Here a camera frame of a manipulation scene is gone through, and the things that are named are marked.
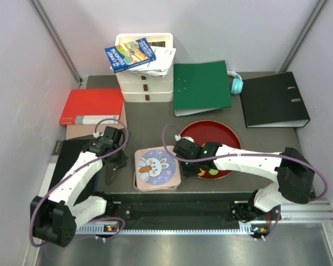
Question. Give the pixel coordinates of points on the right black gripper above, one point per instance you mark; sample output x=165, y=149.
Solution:
x=186, y=173

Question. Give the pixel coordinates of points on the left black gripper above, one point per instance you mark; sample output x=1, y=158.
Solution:
x=121, y=162

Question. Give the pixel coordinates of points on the metal tongs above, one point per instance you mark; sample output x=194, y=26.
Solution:
x=110, y=171

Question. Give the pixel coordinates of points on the silver tin lid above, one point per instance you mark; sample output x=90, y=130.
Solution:
x=158, y=152

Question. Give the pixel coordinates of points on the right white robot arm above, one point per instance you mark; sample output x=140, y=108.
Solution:
x=290, y=173

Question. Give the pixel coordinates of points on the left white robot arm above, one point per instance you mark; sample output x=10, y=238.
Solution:
x=56, y=216

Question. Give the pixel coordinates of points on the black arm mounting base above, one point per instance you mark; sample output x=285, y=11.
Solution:
x=227, y=206

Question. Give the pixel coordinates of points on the red round tray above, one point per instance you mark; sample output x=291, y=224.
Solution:
x=211, y=131

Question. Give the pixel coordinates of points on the green round cookie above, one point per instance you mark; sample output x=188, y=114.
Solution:
x=213, y=172

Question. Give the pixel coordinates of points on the cookie tin with paper cups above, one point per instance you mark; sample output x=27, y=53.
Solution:
x=157, y=174

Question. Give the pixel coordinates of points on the brown cardboard folder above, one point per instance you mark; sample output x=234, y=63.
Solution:
x=76, y=131

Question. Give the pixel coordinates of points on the red binder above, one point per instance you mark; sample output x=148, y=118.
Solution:
x=89, y=106

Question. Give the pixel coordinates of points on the black book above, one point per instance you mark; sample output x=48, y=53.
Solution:
x=64, y=156

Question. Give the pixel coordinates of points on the white stacked drawer boxes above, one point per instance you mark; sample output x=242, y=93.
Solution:
x=146, y=89

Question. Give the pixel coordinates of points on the green binder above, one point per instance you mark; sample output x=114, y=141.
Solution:
x=200, y=88

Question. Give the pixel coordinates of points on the teal headphones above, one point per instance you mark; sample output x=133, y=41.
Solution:
x=237, y=83

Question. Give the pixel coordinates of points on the blue paperback book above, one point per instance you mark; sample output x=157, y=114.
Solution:
x=130, y=55

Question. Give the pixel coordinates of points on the white spiral notebook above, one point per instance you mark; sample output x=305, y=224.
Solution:
x=159, y=67

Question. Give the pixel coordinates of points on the black lever arch binder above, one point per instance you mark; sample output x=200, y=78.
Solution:
x=273, y=101

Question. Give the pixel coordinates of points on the white slotted cable duct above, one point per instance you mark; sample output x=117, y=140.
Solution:
x=106, y=229

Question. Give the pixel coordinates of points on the aluminium frame rail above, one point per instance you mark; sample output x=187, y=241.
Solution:
x=314, y=212

